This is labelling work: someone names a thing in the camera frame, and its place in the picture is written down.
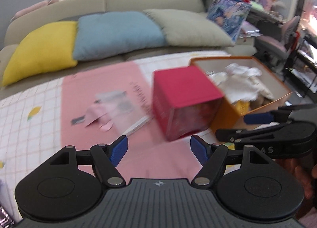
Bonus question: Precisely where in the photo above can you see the brown plush towel toy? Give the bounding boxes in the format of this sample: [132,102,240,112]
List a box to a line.
[249,95,272,111]

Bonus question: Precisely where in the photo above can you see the person's right hand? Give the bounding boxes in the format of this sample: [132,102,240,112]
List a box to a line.
[275,159,317,200]

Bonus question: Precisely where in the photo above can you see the yellow snack bag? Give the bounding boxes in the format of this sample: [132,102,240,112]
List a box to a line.
[233,100,251,116]

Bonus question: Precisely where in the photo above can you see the orange cardboard box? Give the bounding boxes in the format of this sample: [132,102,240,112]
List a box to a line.
[190,56,292,132]

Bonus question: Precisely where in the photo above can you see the clear plastic bag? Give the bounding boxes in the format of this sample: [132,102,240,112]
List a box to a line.
[96,90,150,136]

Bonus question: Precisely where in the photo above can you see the pink folded cloth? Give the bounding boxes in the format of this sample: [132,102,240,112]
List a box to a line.
[84,103,113,132]

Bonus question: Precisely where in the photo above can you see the pink mat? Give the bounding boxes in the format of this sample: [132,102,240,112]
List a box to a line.
[61,62,201,180]

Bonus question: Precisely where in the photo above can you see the red box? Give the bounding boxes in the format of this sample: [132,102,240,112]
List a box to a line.
[152,66,223,141]

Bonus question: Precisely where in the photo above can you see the pink office chair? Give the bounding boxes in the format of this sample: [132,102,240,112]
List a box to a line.
[254,16,300,68]

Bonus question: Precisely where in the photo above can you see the white checked tablecloth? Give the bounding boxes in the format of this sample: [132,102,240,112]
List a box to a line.
[0,50,233,221]

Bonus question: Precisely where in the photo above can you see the blue patterned cushion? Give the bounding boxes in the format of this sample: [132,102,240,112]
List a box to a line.
[207,0,251,43]

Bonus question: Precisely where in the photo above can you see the beige cushion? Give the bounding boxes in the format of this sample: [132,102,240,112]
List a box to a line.
[143,9,234,47]

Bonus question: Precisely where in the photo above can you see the yellow cushion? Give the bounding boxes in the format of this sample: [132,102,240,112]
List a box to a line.
[2,21,77,86]

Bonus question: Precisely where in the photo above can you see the beige sofa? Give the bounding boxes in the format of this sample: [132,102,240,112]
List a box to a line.
[1,0,256,99]

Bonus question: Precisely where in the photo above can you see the pink plush on sofa back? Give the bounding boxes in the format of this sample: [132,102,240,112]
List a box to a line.
[10,0,64,22]

